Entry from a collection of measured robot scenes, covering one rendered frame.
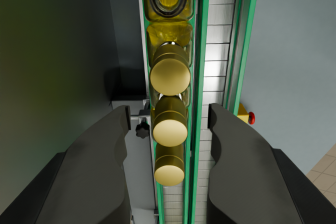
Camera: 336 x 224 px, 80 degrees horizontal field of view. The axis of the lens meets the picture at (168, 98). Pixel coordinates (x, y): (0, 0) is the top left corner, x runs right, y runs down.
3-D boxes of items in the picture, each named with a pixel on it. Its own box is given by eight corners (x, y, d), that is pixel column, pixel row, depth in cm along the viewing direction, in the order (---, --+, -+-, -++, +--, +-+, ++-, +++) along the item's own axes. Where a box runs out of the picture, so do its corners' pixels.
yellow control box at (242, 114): (219, 102, 65) (225, 115, 58) (243, 102, 65) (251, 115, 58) (217, 120, 68) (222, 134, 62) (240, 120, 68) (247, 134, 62)
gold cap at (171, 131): (153, 96, 22) (150, 119, 18) (185, 95, 22) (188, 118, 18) (155, 122, 24) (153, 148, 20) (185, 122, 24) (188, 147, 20)
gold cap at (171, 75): (151, 44, 20) (146, 57, 16) (188, 43, 20) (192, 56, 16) (153, 78, 21) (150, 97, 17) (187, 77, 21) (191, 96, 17)
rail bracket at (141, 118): (125, 92, 49) (112, 125, 38) (153, 92, 49) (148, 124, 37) (127, 106, 51) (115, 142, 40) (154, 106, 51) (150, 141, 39)
